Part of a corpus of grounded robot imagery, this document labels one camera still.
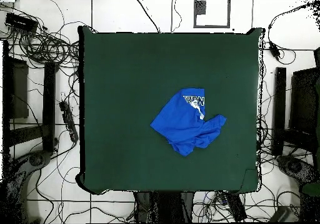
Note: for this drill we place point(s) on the black power adapter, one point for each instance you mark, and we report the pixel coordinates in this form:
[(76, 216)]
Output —
[(274, 50)]

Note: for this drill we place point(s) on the grey pedestal leg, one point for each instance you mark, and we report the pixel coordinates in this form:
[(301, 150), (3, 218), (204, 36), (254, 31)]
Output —
[(35, 159), (295, 167)]

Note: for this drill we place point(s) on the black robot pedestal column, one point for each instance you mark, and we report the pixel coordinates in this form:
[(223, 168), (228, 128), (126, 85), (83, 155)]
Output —
[(172, 206)]

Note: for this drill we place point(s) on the black metal frame stand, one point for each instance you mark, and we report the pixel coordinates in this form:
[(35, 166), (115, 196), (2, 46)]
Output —
[(279, 108), (48, 96)]

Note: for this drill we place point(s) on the dark grey square block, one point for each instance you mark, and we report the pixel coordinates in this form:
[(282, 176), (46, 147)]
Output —
[(200, 7)]

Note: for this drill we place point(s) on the blue printed shirt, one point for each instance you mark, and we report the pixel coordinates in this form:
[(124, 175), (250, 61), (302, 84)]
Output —
[(182, 124)]

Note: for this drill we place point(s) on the dark green table cloth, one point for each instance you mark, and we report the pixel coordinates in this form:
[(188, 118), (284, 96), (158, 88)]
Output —
[(125, 71)]

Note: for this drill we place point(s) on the grey square floor frame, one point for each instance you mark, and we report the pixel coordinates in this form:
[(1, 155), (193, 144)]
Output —
[(212, 26)]

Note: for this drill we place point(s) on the long black power strip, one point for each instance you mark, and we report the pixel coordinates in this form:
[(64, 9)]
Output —
[(236, 206)]

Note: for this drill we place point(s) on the black electronics box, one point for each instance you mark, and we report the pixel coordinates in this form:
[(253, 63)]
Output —
[(21, 22)]

